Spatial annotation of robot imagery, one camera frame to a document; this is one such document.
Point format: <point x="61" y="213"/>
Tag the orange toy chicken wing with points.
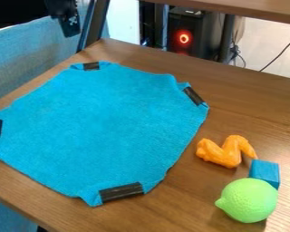
<point x="224" y="152"/>

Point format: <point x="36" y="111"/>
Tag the blue block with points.
<point x="266" y="172"/>

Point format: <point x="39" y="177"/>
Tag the green toy lime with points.
<point x="248" y="200"/>

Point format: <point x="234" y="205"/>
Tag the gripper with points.
<point x="60" y="6"/>

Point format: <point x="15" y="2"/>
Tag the blue cloth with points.
<point x="99" y="130"/>

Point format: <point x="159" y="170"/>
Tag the black computer tower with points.
<point x="188" y="33"/>

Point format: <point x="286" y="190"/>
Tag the wooden desk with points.
<point x="248" y="7"/>

